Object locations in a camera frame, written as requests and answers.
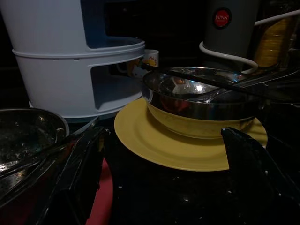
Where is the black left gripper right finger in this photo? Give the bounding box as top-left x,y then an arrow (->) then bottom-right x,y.
220,127 -> 300,225

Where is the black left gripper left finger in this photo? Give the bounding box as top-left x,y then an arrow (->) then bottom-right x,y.
30,126 -> 110,225

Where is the stainless steel bowl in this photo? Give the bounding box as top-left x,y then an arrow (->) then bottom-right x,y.
142,67 -> 270,121
0,108 -> 78,211

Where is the red plate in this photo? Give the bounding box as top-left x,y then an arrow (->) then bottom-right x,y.
85,157 -> 114,225

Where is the yellow plate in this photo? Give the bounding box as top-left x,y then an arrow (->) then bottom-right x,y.
114,97 -> 268,172

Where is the yellow bowl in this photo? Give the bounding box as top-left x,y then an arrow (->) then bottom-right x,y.
146,102 -> 255,139

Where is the white tiered plastic rack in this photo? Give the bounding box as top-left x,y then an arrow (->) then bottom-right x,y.
0,0 -> 146,124

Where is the yellow cooking oil bottle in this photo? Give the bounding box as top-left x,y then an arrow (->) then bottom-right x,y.
254,17 -> 293,68

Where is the white cartoon print mug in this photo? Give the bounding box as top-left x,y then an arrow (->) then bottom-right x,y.
116,49 -> 160,79

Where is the grey container with red sticker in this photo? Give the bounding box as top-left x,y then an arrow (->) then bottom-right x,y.
202,0 -> 261,62

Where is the white wire holder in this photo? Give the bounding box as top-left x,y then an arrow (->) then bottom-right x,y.
198,9 -> 300,75

